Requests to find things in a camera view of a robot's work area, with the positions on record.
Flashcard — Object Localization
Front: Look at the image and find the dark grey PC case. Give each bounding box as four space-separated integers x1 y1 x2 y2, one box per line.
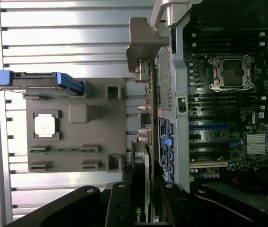
150 0 268 227

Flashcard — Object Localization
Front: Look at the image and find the silver chipset heatsink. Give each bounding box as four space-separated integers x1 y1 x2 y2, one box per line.
246 133 267 155

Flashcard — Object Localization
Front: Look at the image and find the silver CPU chip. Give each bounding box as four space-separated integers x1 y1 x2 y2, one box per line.
34 114 57 138

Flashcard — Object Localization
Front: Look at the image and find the grey parts rack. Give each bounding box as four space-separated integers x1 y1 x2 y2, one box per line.
22 77 128 174

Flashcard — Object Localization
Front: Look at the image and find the white expansion slot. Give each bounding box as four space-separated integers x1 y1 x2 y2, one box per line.
190 160 229 169

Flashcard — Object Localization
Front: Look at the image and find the hard disk with blue carrier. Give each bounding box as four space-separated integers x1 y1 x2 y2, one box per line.
0 70 86 98

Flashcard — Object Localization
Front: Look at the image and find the green motherboard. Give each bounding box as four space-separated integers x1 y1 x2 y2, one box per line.
187 30 268 188

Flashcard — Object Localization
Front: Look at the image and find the metal CPU socket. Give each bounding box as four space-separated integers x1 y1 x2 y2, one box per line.
207 55 255 92

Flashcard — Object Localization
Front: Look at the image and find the green loose RAM stick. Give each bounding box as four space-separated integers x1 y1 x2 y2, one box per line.
44 147 83 153

